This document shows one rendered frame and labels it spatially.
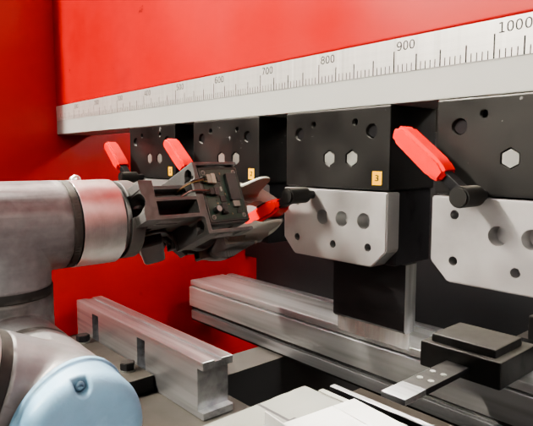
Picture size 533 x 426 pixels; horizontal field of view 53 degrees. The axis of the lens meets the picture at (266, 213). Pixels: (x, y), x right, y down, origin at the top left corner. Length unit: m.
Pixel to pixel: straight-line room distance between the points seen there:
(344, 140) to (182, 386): 0.53
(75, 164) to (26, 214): 0.88
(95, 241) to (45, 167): 0.84
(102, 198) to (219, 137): 0.32
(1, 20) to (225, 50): 0.65
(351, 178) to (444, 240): 0.12
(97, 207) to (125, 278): 0.94
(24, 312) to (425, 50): 0.41
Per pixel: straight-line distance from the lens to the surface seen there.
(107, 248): 0.47
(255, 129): 0.69
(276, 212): 0.61
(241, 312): 1.20
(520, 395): 0.84
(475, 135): 0.50
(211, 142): 0.77
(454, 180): 0.47
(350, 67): 0.59
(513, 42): 0.50
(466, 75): 0.51
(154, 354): 1.00
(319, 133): 0.61
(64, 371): 0.33
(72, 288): 1.34
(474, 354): 0.80
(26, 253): 0.44
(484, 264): 0.50
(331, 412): 0.65
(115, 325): 1.12
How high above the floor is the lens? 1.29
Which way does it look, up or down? 6 degrees down
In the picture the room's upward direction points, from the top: straight up
